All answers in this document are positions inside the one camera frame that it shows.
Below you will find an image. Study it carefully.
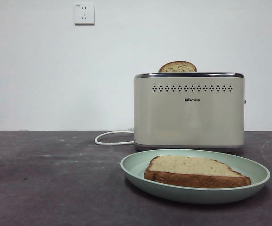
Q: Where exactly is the pale green plate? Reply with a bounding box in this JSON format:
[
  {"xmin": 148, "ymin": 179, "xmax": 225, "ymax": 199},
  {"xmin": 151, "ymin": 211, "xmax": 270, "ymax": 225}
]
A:
[{"xmin": 119, "ymin": 148, "xmax": 271, "ymax": 205}]

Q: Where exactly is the toasted bread slice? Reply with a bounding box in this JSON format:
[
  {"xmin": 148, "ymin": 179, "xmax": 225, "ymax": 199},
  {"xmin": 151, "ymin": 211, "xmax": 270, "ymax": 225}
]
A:
[
  {"xmin": 143, "ymin": 155, "xmax": 252, "ymax": 189},
  {"xmin": 157, "ymin": 61, "xmax": 198, "ymax": 73}
]

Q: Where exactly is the cream toaster with chrome top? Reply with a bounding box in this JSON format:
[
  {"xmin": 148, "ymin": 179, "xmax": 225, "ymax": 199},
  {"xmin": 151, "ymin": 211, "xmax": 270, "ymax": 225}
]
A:
[{"xmin": 133, "ymin": 72, "xmax": 247, "ymax": 153}]

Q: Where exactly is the white toaster power cord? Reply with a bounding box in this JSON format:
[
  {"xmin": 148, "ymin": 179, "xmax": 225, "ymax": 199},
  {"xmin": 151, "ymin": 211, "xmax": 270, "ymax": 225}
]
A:
[{"xmin": 94, "ymin": 130, "xmax": 135, "ymax": 145}]

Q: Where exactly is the white wall socket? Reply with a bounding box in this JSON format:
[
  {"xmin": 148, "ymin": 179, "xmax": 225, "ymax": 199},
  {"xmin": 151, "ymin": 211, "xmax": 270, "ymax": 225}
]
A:
[{"xmin": 74, "ymin": 2, "xmax": 96, "ymax": 26}]

